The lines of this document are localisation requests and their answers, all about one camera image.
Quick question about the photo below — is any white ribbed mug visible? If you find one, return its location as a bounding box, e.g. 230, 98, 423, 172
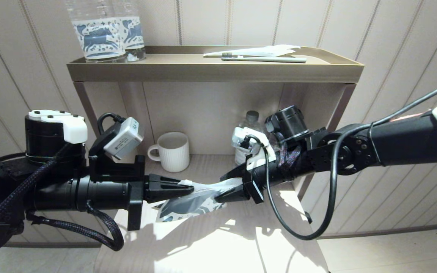
147, 132, 190, 173

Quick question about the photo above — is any blue horse print pouch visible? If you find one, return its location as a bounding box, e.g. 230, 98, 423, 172
156, 178, 244, 223

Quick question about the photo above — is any braided black right arm cable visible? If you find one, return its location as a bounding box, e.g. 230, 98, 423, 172
277, 133, 302, 170

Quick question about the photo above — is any black left camera bracket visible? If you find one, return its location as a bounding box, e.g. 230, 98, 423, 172
89, 125, 146, 182

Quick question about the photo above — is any white right camera bracket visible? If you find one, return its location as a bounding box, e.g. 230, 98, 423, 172
246, 131, 277, 171

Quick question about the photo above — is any black camera cable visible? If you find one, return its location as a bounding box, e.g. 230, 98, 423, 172
247, 78, 437, 240
97, 113, 126, 135

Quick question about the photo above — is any small clear water bottle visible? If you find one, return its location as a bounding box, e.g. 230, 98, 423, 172
235, 110, 264, 166

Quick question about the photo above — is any black left camera cable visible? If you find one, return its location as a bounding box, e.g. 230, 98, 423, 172
97, 113, 126, 135

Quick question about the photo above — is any braided black left arm cable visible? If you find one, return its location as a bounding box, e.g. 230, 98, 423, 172
25, 201, 124, 251
0, 143, 71, 235

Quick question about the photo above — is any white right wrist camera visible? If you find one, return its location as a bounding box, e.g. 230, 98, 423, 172
232, 127, 259, 151

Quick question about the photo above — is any large horse label water bottle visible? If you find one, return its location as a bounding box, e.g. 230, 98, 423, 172
112, 0, 146, 62
64, 0, 127, 63

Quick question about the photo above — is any brown shelf unit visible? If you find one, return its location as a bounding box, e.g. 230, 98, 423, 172
67, 45, 365, 201

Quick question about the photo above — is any pale green toothbrush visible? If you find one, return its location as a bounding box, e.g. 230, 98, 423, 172
221, 53, 307, 64

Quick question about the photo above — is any white paper wrapper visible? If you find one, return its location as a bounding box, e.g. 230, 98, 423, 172
203, 45, 301, 58

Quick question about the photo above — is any braided black arm cable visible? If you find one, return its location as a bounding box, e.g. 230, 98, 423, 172
0, 143, 71, 235
277, 133, 302, 170
25, 201, 124, 251

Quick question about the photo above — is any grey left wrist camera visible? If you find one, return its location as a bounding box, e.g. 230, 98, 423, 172
104, 117, 144, 160

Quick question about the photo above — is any black right camera cable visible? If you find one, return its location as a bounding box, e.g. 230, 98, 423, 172
247, 78, 437, 240

